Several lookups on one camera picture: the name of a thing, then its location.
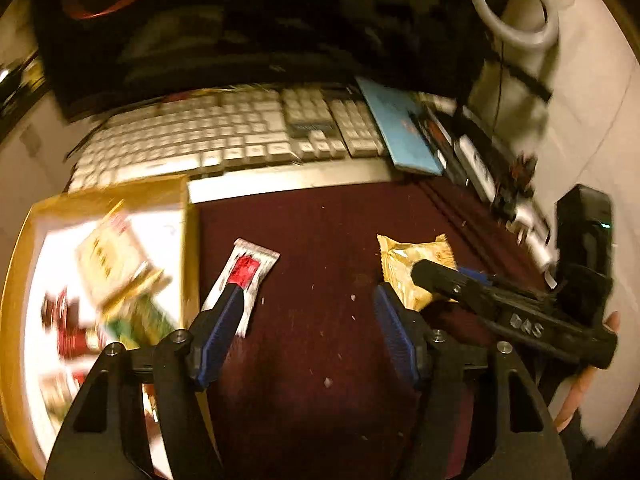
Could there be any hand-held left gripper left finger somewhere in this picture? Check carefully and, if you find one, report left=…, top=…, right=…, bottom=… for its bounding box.
left=44, top=284, right=246, bottom=480

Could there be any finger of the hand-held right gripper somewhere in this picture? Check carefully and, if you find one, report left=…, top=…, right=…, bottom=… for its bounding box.
left=410, top=259, right=619, bottom=370
left=456, top=266, right=563, bottom=308

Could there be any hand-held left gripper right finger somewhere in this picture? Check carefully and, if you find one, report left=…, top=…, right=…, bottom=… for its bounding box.
left=372, top=282, right=573, bottom=480

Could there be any red white snack packet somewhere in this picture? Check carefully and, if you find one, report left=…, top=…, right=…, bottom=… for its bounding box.
left=200, top=237, right=281, bottom=338

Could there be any white foam box yellow tape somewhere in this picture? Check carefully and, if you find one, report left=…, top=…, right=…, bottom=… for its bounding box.
left=0, top=175, right=221, bottom=480

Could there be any dark red snack packet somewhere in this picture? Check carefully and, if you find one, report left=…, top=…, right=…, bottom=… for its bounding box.
left=40, top=287, right=108, bottom=361

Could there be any person's right hand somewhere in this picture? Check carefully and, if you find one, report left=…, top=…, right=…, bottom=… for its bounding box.
left=552, top=310, right=622, bottom=433

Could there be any white plug adapter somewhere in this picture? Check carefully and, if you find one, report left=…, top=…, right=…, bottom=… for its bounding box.
left=507, top=202, right=560, bottom=267

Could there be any green snack packet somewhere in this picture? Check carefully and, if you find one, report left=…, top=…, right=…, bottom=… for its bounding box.
left=100, top=290, right=181, bottom=350

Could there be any maroon table mat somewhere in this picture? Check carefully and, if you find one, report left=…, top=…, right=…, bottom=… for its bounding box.
left=192, top=180, right=556, bottom=480

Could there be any white small device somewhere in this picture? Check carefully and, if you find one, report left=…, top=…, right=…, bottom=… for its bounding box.
left=452, top=135, right=498, bottom=201

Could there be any yellow white snack packet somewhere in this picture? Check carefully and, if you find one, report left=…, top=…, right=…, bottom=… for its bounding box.
left=75, top=207, right=166, bottom=306

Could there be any black small box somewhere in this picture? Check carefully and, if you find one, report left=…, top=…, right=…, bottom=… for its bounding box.
left=412, top=105, right=463, bottom=182

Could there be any blue notebook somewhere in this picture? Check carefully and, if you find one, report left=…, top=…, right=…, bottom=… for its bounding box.
left=356, top=76, right=446, bottom=177

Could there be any white keyboard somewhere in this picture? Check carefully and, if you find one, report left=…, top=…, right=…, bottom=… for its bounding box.
left=67, top=87, right=386, bottom=193

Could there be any black monitor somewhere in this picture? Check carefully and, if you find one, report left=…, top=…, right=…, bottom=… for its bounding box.
left=35, top=0, right=481, bottom=121

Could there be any white ring light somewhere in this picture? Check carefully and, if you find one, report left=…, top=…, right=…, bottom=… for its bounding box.
left=467, top=0, right=560, bottom=48

